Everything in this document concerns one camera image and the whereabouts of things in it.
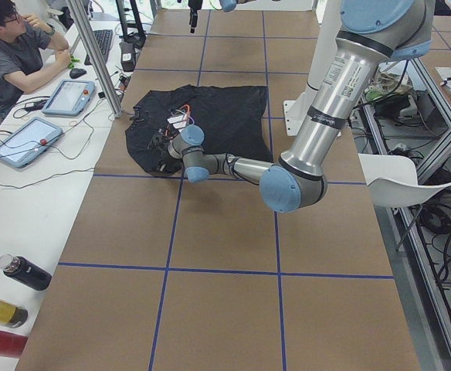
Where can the seated person grey shirt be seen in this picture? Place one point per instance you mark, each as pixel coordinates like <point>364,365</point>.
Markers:
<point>32,53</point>

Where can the black computer mouse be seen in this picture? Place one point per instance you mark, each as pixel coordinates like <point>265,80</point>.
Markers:
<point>76,73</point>

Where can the teach pendant tablet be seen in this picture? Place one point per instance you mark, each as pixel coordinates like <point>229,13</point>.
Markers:
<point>26,144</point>
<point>70,98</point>

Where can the black keyboard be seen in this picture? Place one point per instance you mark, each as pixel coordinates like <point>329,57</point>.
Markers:
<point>104,38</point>

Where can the near teach pendant tablet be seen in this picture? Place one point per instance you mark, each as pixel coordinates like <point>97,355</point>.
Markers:
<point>26,144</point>

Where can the black graphic t-shirt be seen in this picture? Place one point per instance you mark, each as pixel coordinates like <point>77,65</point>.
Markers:
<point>230,117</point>

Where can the black water bottle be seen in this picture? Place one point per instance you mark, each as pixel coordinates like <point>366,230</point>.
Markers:
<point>24,271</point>

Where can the black yellow bottle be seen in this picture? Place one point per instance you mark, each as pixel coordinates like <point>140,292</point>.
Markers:
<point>12,316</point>

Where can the aluminium frame post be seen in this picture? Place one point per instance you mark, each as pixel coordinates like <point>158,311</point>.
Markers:
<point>93,50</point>

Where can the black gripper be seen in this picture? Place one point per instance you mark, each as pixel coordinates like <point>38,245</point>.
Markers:
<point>163,148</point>
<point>192,16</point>

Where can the red bottle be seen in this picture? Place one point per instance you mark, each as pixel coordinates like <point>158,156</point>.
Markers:
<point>12,345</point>

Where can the white plastic chair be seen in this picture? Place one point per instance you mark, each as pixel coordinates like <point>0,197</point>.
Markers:
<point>393,182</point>

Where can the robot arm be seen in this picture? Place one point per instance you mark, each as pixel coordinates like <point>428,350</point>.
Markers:
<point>366,33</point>
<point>224,5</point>

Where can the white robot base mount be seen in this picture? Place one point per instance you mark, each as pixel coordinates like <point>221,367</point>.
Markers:
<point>295,111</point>

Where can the far teach pendant tablet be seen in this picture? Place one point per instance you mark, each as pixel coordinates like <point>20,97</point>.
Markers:
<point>70,98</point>

